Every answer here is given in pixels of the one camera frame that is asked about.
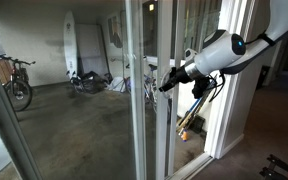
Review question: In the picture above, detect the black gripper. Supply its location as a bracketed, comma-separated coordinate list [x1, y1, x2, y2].
[158, 65, 196, 93]

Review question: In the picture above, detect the white curved door handle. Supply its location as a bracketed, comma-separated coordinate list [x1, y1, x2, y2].
[159, 67, 172, 100]

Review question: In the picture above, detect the white framed sliding glass door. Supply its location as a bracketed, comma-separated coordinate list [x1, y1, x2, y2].
[130, 0, 174, 180]

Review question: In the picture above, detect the white door jamb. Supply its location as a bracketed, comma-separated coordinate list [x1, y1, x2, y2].
[203, 0, 259, 160]

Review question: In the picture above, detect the white door track sill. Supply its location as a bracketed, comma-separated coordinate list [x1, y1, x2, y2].
[165, 152, 215, 180]

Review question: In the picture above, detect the blue and white bicycle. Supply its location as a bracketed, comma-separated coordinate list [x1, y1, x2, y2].
[125, 63, 172, 124]

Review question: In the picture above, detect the blue long pole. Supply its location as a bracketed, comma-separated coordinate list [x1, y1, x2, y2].
[180, 74, 218, 129]

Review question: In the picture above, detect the tan wooden pole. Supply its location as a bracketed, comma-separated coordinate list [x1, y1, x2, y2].
[176, 89, 215, 136]

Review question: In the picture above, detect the black dustpan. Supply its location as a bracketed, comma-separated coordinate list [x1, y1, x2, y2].
[190, 114, 207, 134]

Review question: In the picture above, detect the white bag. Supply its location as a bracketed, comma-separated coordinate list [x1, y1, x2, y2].
[107, 76, 127, 93]

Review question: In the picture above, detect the orange bottle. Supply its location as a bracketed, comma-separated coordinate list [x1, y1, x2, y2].
[180, 129, 189, 143]

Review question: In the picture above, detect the window with vertical blinds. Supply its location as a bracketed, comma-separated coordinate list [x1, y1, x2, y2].
[142, 0, 223, 64]

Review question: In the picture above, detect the black bag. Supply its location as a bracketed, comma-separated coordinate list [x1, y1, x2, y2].
[82, 70, 113, 95]

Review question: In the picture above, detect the grey leaning board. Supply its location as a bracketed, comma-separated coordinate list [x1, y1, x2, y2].
[75, 23, 110, 78]

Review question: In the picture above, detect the white baseboard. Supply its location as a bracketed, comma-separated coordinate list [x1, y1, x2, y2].
[221, 133, 246, 158]

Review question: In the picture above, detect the white surfboard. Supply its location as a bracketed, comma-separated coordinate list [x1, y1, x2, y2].
[63, 10, 79, 80]

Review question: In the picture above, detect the red and black tool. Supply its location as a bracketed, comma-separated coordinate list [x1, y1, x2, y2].
[258, 153, 288, 180]

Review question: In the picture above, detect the black bicycle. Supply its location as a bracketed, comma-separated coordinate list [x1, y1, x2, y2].
[0, 53, 37, 113]

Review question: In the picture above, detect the wooden bicycle crate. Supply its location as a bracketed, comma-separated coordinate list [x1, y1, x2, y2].
[0, 58, 13, 86]

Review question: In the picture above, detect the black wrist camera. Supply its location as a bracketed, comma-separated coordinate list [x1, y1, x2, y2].
[191, 77, 212, 100]

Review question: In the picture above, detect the fixed glass panel white frame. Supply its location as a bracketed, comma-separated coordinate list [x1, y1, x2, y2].
[0, 0, 148, 180]

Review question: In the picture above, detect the thin white post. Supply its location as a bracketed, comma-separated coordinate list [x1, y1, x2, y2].
[166, 0, 187, 177]

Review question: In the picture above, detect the black camera cable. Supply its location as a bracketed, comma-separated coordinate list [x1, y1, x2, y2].
[208, 31, 275, 103]

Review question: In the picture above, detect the dark wall hanging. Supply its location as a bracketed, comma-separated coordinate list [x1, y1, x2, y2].
[107, 11, 124, 49]

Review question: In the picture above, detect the small dark wheeled frame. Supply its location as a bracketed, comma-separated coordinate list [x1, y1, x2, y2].
[66, 69, 87, 94]

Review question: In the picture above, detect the grey diagonal frame bar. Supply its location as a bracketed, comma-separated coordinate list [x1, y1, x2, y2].
[0, 49, 43, 180]

